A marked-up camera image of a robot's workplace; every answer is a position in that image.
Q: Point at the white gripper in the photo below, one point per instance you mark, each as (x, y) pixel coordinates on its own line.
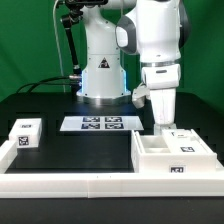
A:
(162, 83)

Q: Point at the white cabinet door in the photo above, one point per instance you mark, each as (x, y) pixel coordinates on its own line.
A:
(182, 141)

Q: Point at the white cabinet body box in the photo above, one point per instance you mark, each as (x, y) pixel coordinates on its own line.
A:
(150, 154)

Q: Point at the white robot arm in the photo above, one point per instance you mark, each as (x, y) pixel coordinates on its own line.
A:
(155, 30)

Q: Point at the small white cabinet top box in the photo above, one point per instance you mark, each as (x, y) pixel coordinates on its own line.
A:
(26, 132)

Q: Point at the white marker sheet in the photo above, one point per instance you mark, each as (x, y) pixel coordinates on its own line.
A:
(101, 123)

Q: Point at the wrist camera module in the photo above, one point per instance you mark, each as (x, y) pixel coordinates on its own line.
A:
(139, 95)

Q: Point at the white U-shaped fence frame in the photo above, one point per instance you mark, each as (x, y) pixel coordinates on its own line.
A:
(95, 185)

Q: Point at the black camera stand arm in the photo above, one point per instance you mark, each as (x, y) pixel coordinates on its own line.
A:
(73, 17)

